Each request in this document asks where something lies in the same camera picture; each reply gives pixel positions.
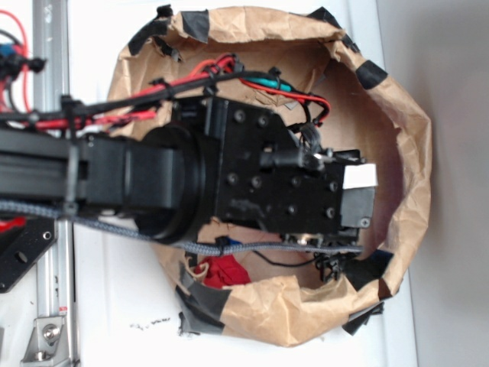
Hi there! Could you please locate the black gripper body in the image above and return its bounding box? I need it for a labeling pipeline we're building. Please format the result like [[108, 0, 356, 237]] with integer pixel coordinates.
[[170, 95, 378, 284]]

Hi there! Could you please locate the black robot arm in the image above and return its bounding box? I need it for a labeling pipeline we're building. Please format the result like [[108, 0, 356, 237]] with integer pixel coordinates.
[[1, 97, 377, 269]]

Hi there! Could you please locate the red crumpled paper ball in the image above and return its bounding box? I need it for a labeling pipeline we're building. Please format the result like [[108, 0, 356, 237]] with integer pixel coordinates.
[[193, 255, 251, 289]]

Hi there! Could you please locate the brown paper bag bin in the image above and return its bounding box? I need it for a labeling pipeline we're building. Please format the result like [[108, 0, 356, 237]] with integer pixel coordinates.
[[108, 6, 432, 346]]

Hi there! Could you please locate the grey braided cable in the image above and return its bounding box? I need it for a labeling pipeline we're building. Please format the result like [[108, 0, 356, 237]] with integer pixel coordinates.
[[0, 200, 363, 258]]

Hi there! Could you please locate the red and black cable bundle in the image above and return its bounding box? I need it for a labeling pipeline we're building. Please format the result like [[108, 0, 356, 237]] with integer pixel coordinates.
[[0, 9, 332, 135]]

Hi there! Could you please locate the aluminium extrusion rail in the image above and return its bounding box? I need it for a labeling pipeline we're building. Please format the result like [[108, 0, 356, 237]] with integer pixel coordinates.
[[33, 1, 80, 366]]

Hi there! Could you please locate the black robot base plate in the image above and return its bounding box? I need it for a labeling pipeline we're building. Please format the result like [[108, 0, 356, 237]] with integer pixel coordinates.
[[0, 216, 56, 294]]

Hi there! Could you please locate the metal corner bracket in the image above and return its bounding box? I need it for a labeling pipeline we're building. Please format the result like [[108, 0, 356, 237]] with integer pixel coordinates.
[[20, 316, 70, 366]]

